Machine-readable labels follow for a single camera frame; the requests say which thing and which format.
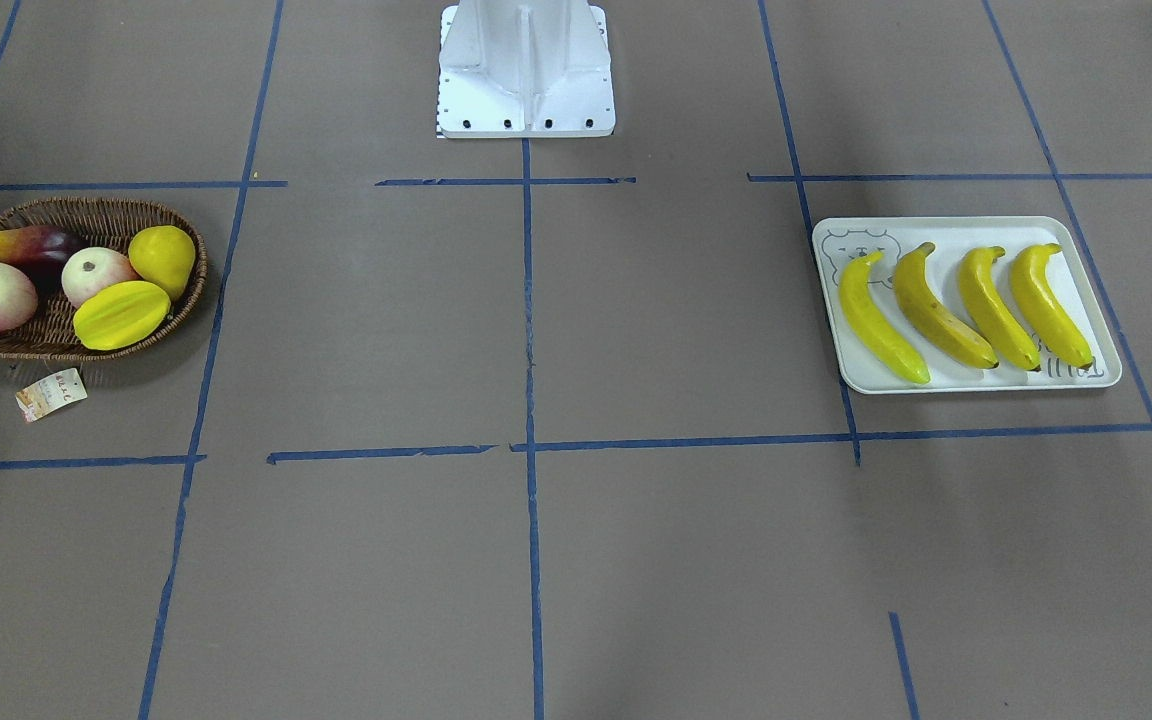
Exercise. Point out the yellow banana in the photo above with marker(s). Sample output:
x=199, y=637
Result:
x=925, y=310
x=990, y=313
x=1039, y=304
x=871, y=326

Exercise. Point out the woven brown basket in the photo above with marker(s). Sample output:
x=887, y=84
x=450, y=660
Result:
x=108, y=223

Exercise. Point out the white rectangular tray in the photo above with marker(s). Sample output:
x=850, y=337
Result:
x=837, y=241

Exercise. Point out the yellow pear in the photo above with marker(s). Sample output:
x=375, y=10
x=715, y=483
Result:
x=164, y=255

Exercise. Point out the yellow starfruit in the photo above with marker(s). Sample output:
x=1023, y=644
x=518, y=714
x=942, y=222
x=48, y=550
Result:
x=121, y=315

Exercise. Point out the pink white apple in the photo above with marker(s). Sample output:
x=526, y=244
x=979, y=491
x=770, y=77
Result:
x=89, y=271

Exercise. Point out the small paper tag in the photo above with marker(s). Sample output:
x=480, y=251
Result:
x=52, y=393

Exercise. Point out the yellow orange mango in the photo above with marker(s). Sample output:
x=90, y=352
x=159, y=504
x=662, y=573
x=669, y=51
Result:
x=40, y=252

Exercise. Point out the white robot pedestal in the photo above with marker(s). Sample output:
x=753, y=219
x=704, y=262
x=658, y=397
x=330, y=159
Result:
x=524, y=69

